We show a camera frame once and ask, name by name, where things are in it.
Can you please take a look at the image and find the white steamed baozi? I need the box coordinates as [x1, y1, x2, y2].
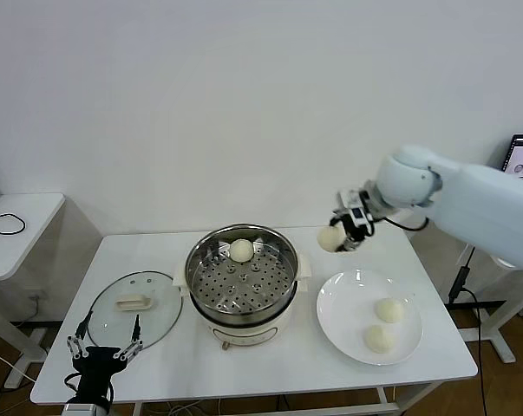
[374, 297, 405, 324]
[363, 324, 396, 354]
[229, 237, 255, 263]
[316, 225, 345, 254]

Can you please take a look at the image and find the white side table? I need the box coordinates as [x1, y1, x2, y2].
[462, 255, 523, 366]
[0, 192, 67, 389]

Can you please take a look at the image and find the black cable with adapter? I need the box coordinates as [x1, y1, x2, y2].
[448, 244, 492, 416]

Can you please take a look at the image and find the black looped cable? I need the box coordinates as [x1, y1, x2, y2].
[0, 212, 28, 237]

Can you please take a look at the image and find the cream electric cooker pot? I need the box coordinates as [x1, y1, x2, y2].
[173, 253, 313, 352]

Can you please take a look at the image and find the round white plate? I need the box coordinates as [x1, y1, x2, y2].
[316, 270, 424, 367]

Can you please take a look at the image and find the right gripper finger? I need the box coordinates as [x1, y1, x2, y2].
[328, 189, 360, 227]
[335, 224, 366, 253]

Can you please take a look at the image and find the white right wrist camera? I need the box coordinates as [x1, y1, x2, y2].
[348, 205, 369, 227]

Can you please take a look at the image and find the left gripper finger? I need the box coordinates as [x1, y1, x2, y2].
[65, 309, 94, 360]
[112, 313, 145, 362]

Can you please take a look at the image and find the glass lid with cream handle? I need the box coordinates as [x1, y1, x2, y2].
[86, 270, 185, 357]

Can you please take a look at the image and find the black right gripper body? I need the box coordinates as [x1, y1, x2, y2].
[355, 186, 380, 238]

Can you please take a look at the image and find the thin white floor cable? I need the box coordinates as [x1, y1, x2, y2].
[0, 345, 36, 385]

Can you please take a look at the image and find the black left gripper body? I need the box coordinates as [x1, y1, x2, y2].
[72, 345, 128, 405]

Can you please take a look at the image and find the perforated stainless steamer basket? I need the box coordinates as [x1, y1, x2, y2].
[185, 223, 300, 326]

